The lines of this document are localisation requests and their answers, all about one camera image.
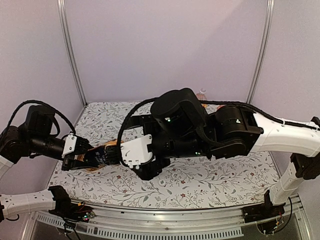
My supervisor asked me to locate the right aluminium frame post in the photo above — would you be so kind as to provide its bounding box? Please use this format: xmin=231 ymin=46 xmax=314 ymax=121
xmin=246 ymin=0 xmax=275 ymax=104

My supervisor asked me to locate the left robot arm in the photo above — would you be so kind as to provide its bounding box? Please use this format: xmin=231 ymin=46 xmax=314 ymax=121
xmin=0 ymin=100 xmax=97 ymax=222

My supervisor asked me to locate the dark label orange bottle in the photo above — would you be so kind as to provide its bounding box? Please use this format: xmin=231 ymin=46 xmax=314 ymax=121
xmin=75 ymin=139 xmax=118 ymax=172

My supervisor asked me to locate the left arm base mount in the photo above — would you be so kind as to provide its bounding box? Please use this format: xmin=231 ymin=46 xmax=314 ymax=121
xmin=48 ymin=185 xmax=95 ymax=223

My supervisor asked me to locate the floral patterned table mat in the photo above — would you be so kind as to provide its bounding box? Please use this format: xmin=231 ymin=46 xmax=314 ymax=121
xmin=48 ymin=101 xmax=278 ymax=210

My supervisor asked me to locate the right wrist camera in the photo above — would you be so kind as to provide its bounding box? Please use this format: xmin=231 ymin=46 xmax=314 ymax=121
xmin=120 ymin=134 xmax=155 ymax=170

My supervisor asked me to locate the left aluminium frame post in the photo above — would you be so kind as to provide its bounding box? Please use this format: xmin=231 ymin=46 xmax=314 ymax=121
xmin=57 ymin=0 xmax=88 ymax=107

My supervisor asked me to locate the orange tea bottle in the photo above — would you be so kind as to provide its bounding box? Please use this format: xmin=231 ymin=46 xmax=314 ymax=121
xmin=196 ymin=88 xmax=207 ymax=101
xmin=216 ymin=104 xmax=225 ymax=110

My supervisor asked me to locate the aluminium frame post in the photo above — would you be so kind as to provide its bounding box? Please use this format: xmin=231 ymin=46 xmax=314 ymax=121
xmin=246 ymin=0 xmax=275 ymax=104
xmin=57 ymin=0 xmax=88 ymax=107

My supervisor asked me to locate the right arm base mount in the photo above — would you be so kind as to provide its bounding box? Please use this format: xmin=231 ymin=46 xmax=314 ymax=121
xmin=241 ymin=190 xmax=285 ymax=235

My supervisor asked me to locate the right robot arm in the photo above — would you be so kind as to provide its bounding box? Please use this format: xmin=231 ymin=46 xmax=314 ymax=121
xmin=114 ymin=88 xmax=320 ymax=218

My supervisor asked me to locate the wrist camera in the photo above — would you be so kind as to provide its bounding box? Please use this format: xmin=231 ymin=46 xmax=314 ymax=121
xmin=120 ymin=134 xmax=155 ymax=170
xmin=61 ymin=133 xmax=77 ymax=158

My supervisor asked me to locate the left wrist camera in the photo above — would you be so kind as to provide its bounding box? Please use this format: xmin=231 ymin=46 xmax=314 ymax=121
xmin=61 ymin=133 xmax=77 ymax=158

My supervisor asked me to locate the aluminium front rail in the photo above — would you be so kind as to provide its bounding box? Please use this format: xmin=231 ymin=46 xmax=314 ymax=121
xmin=21 ymin=195 xmax=313 ymax=240

